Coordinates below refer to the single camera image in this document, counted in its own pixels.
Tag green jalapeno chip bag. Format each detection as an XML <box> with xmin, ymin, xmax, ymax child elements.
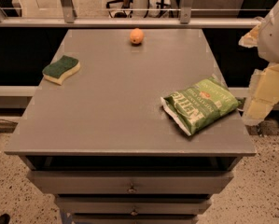
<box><xmin>160</xmin><ymin>77</ymin><xmax>241</xmax><ymax>136</ymax></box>

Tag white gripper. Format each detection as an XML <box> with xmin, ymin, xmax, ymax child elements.
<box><xmin>239</xmin><ymin>0</ymin><xmax>279</xmax><ymax>125</ymax></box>

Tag orange fruit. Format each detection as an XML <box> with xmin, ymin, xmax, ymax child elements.
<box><xmin>130</xmin><ymin>28</ymin><xmax>144</xmax><ymax>45</ymax></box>

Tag metal guard rail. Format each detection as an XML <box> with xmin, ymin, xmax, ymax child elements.
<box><xmin>0</xmin><ymin>0</ymin><xmax>261</xmax><ymax>29</ymax></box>

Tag grey drawer cabinet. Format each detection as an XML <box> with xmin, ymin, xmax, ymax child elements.
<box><xmin>6</xmin><ymin>29</ymin><xmax>255</xmax><ymax>224</ymax></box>

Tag green and yellow sponge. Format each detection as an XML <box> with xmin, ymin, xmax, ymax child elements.
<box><xmin>42</xmin><ymin>55</ymin><xmax>80</xmax><ymax>85</ymax></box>

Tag black shoe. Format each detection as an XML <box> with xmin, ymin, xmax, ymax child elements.
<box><xmin>0</xmin><ymin>214</ymin><xmax>10</xmax><ymax>224</ymax></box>

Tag black office chair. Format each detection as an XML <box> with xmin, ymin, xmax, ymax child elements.
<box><xmin>105</xmin><ymin>0</ymin><xmax>134</xmax><ymax>19</ymax></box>

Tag top drawer metal knob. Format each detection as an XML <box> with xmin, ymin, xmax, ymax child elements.
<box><xmin>127</xmin><ymin>184</ymin><xmax>137</xmax><ymax>194</ymax></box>

